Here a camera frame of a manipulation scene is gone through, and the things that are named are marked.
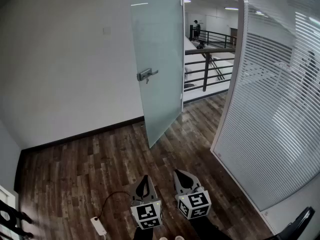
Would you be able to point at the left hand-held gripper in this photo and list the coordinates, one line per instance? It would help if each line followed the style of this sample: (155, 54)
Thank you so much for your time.
(146, 212)

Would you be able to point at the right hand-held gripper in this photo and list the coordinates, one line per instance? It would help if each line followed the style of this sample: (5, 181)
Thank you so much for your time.
(197, 201)

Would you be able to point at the frosted glass door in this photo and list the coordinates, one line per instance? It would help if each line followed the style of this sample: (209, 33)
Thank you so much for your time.
(157, 34)

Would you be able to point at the person's right forearm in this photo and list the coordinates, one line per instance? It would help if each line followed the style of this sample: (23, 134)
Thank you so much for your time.
(205, 229)

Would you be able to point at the person's left forearm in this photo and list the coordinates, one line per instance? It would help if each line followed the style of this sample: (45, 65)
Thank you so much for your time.
(142, 234)

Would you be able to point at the person's white left shoe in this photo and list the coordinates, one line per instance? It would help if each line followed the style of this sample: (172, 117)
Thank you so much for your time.
(164, 238)

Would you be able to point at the person's white shoe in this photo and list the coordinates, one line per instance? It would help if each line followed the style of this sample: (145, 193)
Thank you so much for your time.
(179, 238)
(164, 238)

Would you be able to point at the white power strip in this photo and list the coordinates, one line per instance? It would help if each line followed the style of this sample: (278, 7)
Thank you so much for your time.
(98, 226)

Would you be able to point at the person's white right shoe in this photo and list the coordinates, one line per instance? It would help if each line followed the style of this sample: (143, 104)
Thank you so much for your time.
(179, 238)

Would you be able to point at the black railing with wooden handrail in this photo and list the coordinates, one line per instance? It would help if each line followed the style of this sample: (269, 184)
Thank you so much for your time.
(205, 79)

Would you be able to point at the glass partition with blinds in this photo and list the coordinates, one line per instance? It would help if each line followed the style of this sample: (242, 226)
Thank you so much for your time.
(270, 96)

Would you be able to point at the white panel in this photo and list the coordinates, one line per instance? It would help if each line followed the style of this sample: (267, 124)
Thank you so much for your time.
(7, 195)

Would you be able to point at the black metal railing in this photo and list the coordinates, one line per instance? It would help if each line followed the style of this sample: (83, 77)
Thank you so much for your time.
(225, 41)

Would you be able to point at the linear ceiling light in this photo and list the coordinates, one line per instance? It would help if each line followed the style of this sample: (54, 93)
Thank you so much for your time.
(231, 8)

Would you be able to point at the white wall switch plate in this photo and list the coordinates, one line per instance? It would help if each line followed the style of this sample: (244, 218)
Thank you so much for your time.
(107, 30)

